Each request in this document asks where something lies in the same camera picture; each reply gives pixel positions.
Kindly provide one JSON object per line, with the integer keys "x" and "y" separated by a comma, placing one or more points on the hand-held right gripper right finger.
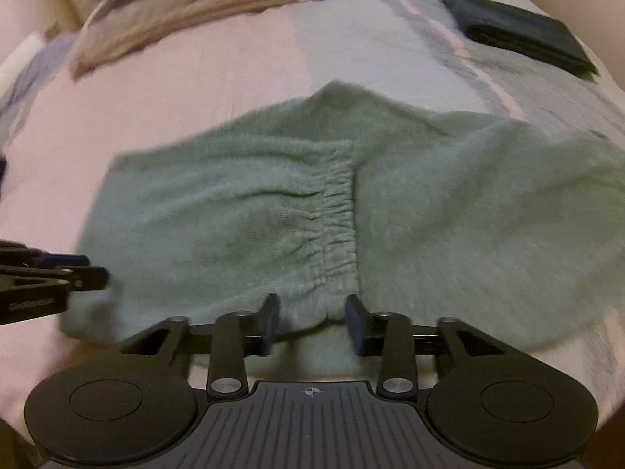
{"x": 354, "y": 326}

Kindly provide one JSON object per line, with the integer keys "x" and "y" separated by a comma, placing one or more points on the dark folded cloth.
{"x": 522, "y": 34}

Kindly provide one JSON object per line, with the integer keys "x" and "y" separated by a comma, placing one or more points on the green knit pants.
{"x": 273, "y": 215}

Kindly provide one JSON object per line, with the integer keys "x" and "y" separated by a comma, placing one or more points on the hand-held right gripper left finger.
{"x": 270, "y": 323}

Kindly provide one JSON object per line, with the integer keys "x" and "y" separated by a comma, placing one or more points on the tan folded cloth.
{"x": 195, "y": 14}

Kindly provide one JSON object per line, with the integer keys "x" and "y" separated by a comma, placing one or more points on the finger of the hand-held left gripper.
{"x": 73, "y": 278}
{"x": 44, "y": 260}

